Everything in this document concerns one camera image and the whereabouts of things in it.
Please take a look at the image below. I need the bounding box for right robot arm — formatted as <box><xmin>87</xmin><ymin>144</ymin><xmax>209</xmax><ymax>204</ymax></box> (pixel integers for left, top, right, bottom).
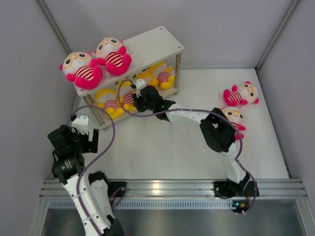
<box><xmin>131</xmin><ymin>84</ymin><xmax>250</xmax><ymax>195</ymax></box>

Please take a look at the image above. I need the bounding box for yellow plush toy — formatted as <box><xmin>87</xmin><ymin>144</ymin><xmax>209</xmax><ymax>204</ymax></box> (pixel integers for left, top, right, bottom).
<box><xmin>95</xmin><ymin>88</ymin><xmax>124</xmax><ymax>119</ymax></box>
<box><xmin>148</xmin><ymin>61</ymin><xmax>175</xmax><ymax>90</ymax></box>
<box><xmin>134</xmin><ymin>71</ymin><xmax>158</xmax><ymax>87</ymax></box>
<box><xmin>116</xmin><ymin>80</ymin><xmax>136</xmax><ymax>111</ymax></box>

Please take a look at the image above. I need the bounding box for black connector with led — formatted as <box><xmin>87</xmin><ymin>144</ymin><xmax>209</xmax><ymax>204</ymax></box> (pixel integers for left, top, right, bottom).
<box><xmin>232</xmin><ymin>200</ymin><xmax>250</xmax><ymax>215</ymax></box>

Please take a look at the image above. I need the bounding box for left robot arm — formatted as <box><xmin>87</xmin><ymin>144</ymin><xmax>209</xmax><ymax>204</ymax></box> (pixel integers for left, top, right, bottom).
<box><xmin>48</xmin><ymin>125</ymin><xmax>125</xmax><ymax>236</ymax></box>

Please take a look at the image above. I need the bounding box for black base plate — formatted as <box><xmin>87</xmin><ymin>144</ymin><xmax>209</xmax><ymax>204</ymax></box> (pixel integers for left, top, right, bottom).
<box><xmin>213</xmin><ymin>181</ymin><xmax>259</xmax><ymax>199</ymax></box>
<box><xmin>108</xmin><ymin>181</ymin><xmax>127</xmax><ymax>198</ymax></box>

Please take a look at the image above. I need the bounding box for purple cable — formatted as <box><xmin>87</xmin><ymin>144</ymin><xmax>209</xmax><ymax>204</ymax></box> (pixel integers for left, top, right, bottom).
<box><xmin>117</xmin><ymin>79</ymin><xmax>258</xmax><ymax>213</ymax></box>
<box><xmin>70</xmin><ymin>104</ymin><xmax>130</xmax><ymax>234</ymax></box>

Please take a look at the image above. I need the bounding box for pink plush toy left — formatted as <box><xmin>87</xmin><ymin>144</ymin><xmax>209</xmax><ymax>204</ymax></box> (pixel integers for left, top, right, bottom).
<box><xmin>59</xmin><ymin>52</ymin><xmax>103</xmax><ymax>90</ymax></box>

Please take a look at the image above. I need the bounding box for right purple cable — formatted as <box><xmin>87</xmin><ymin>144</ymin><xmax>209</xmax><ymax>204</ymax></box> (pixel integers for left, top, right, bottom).
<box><xmin>117</xmin><ymin>79</ymin><xmax>258</xmax><ymax>213</ymax></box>

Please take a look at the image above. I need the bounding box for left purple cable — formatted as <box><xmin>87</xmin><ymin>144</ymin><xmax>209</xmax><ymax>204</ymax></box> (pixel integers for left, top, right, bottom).
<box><xmin>70</xmin><ymin>104</ymin><xmax>130</xmax><ymax>234</ymax></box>

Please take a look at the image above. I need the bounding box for pink plush toy far right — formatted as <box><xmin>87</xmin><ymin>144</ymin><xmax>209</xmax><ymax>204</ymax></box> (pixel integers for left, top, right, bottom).
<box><xmin>223</xmin><ymin>81</ymin><xmax>259</xmax><ymax>107</ymax></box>

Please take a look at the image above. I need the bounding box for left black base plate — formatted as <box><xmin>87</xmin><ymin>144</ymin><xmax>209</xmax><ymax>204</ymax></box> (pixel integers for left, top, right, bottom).
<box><xmin>108</xmin><ymin>181</ymin><xmax>127</xmax><ymax>198</ymax></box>

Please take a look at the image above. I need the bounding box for pink plush toy near right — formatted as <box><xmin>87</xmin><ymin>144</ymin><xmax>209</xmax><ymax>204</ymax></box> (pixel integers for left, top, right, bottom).
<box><xmin>221</xmin><ymin>106</ymin><xmax>246</xmax><ymax>140</ymax></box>

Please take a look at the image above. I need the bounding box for aluminium rail frame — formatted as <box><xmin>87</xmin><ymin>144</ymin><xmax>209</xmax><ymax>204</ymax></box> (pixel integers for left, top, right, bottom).
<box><xmin>39</xmin><ymin>178</ymin><xmax>308</xmax><ymax>209</ymax></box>

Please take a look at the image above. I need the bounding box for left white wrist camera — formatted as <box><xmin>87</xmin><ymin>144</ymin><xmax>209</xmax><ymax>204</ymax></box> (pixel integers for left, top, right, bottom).
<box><xmin>70</xmin><ymin>115</ymin><xmax>89</xmax><ymax>135</ymax></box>

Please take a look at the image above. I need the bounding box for pink plush toy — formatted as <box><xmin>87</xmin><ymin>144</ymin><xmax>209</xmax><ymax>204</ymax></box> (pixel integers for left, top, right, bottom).
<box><xmin>59</xmin><ymin>52</ymin><xmax>103</xmax><ymax>90</ymax></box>
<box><xmin>94</xmin><ymin>37</ymin><xmax>132</xmax><ymax>76</ymax></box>
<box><xmin>221</xmin><ymin>106</ymin><xmax>246</xmax><ymax>140</ymax></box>
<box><xmin>223</xmin><ymin>81</ymin><xmax>259</xmax><ymax>107</ymax></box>

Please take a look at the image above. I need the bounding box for yellow plush toy on shelf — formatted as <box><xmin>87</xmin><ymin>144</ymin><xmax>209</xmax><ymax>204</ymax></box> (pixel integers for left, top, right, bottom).
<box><xmin>148</xmin><ymin>61</ymin><xmax>175</xmax><ymax>90</ymax></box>

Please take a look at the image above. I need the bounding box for white two-tier shelf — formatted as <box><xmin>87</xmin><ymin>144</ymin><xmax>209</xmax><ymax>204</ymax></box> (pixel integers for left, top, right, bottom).
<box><xmin>75</xmin><ymin>26</ymin><xmax>185</xmax><ymax>131</ymax></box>

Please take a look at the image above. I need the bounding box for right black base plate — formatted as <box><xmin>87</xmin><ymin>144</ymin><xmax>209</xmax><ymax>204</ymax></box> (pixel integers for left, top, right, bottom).
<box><xmin>213</xmin><ymin>181</ymin><xmax>259</xmax><ymax>199</ymax></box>

